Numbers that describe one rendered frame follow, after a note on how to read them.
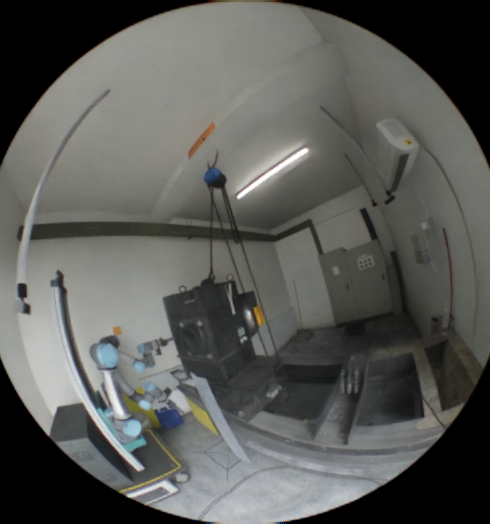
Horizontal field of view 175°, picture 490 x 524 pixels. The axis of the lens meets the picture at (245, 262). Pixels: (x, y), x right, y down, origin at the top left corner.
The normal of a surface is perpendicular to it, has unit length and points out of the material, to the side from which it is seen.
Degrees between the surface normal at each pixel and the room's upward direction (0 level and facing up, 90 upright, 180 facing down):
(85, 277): 90
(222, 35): 180
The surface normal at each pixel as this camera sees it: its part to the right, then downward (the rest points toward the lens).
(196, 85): 0.26, 0.95
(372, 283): -0.67, 0.06
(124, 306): 0.69, -0.30
